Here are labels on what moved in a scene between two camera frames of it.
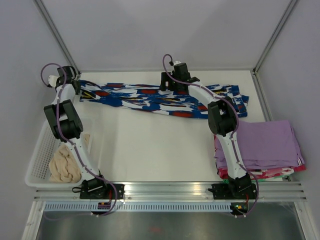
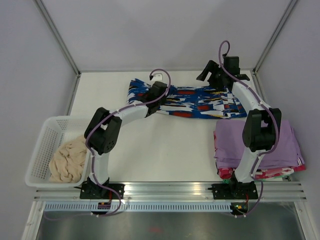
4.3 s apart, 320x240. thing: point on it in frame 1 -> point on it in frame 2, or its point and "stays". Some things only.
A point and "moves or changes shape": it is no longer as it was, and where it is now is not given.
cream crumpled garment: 63,167 stays
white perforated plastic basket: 37,174 stays
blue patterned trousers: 160,100 moves or changes shape
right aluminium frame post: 290,6 stays
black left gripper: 78,83 -> 164,99
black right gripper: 165,77 -> 211,66
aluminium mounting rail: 292,190 stays
